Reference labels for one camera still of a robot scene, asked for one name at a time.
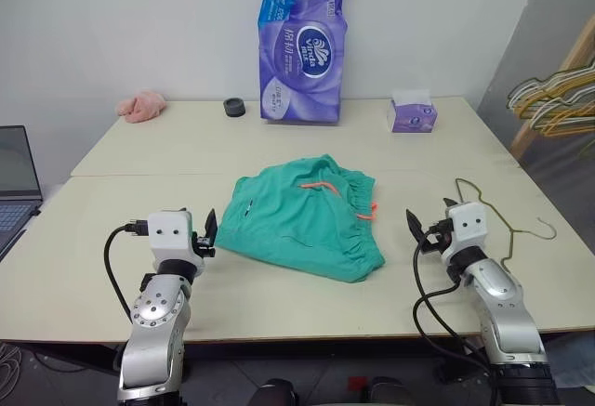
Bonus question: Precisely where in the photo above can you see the white wire hanger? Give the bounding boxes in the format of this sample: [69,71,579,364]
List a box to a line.
[528,65,595,134]

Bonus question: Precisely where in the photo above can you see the olive wire hanger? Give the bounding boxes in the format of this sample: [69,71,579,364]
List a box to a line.
[454,177,560,271]

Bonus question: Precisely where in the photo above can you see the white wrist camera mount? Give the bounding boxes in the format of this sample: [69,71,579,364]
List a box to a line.
[444,201,492,258]
[146,210,206,278]

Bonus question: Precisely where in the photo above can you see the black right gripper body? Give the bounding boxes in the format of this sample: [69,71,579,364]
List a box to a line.
[420,218,456,256]

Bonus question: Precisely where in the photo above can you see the wooden clothes rack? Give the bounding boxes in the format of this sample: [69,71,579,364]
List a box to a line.
[509,14,595,157]

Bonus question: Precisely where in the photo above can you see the pink plush toy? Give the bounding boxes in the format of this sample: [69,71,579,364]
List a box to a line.
[115,90,169,124]

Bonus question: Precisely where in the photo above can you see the yellow wire hanger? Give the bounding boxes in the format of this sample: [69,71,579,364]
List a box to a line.
[514,71,595,138]

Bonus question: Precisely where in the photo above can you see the dark green wire hanger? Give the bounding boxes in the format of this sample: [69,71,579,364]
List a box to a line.
[507,72,562,111]

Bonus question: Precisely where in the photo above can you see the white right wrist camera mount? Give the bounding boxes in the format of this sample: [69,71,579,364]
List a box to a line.
[444,201,492,258]

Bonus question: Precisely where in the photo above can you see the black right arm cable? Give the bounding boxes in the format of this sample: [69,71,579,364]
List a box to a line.
[410,236,495,382]

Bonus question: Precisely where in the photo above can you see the green shorts with orange drawstring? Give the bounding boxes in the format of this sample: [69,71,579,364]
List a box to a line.
[215,154,388,284]

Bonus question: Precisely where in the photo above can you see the purple toilet paper pack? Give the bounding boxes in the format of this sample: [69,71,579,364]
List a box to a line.
[255,0,350,125]

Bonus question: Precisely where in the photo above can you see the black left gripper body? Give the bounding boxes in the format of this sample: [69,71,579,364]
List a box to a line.
[191,233,218,259]

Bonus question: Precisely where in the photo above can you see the small purple tissue box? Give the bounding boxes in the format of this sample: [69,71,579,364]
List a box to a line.
[387,89,440,135]

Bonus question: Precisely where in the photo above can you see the black tape roll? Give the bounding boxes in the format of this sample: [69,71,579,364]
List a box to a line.
[222,97,247,119]

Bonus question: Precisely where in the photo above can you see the grey floor cables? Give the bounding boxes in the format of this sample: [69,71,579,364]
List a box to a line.
[0,340,25,399]

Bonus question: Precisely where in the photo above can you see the grey laptop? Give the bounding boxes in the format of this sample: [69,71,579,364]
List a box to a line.
[0,124,45,259]

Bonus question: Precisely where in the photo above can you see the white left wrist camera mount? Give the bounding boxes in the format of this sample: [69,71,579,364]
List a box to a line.
[146,210,206,278]

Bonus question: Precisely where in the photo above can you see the dark rounded shape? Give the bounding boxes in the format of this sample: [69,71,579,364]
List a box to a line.
[252,377,299,406]
[368,375,418,406]

